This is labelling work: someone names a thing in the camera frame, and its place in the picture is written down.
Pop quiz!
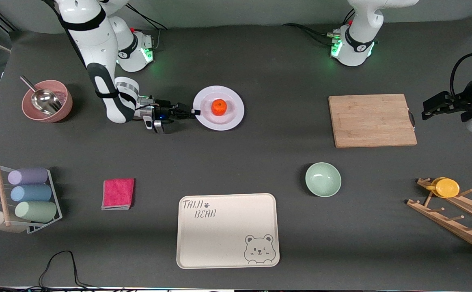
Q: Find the white round plate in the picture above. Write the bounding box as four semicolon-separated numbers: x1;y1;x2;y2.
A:
193;85;245;131

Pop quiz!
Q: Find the wooden cutting board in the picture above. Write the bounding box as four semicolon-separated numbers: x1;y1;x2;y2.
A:
328;94;418;148

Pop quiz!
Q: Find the yellow cup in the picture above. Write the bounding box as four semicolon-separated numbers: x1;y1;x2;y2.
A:
426;177;460;198

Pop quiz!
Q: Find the pink folded cloth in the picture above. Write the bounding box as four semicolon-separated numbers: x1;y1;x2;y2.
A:
101;178;135;210

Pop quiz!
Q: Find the pink bowl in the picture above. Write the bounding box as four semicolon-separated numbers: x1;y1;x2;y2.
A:
22;80;73;123

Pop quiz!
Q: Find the metal scoop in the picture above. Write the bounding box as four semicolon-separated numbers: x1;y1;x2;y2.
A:
20;75;63;116

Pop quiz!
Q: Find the wooden peg rack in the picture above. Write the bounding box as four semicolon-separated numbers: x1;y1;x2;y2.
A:
406;178;472;255

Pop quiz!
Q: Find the cream tray with bear print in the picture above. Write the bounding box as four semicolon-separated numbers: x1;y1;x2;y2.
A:
176;193;280;269

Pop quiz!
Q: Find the green bowl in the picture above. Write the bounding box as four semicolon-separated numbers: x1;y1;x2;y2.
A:
305;162;342;198

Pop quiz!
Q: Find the purple cup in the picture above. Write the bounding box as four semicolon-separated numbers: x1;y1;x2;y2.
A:
8;167;48;185

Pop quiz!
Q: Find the blue cup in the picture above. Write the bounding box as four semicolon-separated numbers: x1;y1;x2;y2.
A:
10;184;52;202

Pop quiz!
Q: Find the green cup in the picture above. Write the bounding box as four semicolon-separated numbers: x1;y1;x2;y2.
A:
15;201;57;223

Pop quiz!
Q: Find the black right arm base cable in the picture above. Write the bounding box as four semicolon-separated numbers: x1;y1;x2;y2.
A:
128;4;169;49

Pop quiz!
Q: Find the black arm base cable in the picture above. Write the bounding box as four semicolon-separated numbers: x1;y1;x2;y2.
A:
128;4;169;49
282;8;356;47

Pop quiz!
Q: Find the white wire cup rack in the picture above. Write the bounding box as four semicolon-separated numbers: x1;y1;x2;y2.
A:
0;163;63;234

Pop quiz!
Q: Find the black left arm base cable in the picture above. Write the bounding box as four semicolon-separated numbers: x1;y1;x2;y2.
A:
282;8;356;47

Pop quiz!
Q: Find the black cable on table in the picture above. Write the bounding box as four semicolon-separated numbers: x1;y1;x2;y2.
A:
0;250;139;292

